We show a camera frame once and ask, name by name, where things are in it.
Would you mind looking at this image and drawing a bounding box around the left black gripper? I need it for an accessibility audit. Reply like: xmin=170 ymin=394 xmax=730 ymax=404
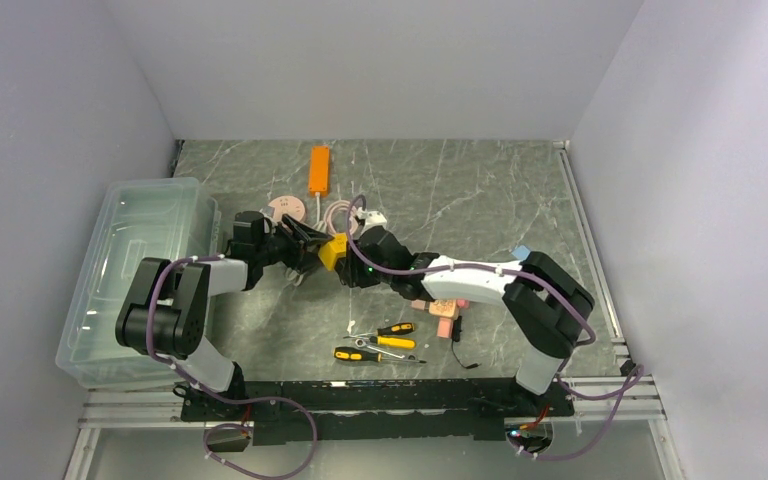
xmin=256 ymin=213 xmax=333 ymax=274

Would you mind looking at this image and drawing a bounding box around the yellow cube socket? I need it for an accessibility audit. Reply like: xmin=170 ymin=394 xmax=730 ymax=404
xmin=318 ymin=233 xmax=348 ymax=272

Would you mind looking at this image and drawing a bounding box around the blue usb charger plug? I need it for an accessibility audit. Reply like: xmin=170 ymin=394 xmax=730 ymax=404
xmin=511 ymin=245 xmax=531 ymax=261

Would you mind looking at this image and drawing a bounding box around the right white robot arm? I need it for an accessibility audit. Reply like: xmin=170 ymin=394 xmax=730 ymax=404
xmin=319 ymin=226 xmax=595 ymax=415

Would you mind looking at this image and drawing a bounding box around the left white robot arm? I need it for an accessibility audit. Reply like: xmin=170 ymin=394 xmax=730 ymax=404
xmin=114 ymin=211 xmax=332 ymax=420

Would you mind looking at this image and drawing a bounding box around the round pink power socket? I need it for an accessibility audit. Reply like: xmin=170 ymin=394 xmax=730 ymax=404
xmin=267 ymin=195 xmax=307 ymax=223

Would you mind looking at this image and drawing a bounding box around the beige wooden cube socket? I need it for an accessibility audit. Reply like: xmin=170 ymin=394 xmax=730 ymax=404
xmin=428 ymin=299 xmax=459 ymax=319

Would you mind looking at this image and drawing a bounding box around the pink cube socket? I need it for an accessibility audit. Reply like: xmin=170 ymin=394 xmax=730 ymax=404
xmin=436 ymin=317 xmax=455 ymax=339

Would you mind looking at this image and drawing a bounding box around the small yellow black screwdriver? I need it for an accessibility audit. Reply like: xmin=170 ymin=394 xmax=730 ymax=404
xmin=347 ymin=322 xmax=416 ymax=338

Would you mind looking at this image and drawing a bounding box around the middle yellow screwdriver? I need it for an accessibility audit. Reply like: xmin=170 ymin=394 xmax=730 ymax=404
xmin=357 ymin=336 xmax=416 ymax=350

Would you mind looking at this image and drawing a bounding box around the large black yellow screwdriver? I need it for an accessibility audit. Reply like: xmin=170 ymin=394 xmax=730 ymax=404
xmin=333 ymin=347 xmax=425 ymax=364

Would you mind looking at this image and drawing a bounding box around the orange power strip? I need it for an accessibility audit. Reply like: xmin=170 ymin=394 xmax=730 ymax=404
xmin=308 ymin=145 xmax=331 ymax=197

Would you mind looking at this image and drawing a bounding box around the clear plastic storage bin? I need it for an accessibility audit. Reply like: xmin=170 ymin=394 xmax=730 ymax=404
xmin=55 ymin=177 xmax=221 ymax=390

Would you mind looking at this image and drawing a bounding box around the pink coiled power cable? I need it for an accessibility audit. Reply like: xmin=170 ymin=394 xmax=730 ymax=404
xmin=322 ymin=201 xmax=362 ymax=240

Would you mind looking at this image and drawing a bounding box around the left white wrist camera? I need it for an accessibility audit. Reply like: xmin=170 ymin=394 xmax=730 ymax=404
xmin=260 ymin=205 xmax=280 ymax=222

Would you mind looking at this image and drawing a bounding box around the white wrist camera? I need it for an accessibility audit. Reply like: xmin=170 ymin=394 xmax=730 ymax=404
xmin=355 ymin=208 xmax=387 ymax=230
xmin=260 ymin=205 xmax=280 ymax=222

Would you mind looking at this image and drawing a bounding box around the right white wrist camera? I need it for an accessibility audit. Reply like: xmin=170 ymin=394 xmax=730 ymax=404
xmin=355 ymin=208 xmax=387 ymax=230

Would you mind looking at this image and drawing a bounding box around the black adapter with cable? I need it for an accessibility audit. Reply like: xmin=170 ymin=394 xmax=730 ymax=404
xmin=450 ymin=316 xmax=483 ymax=371

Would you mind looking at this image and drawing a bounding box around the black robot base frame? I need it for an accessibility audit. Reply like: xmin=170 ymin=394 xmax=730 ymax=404
xmin=173 ymin=369 xmax=575 ymax=446

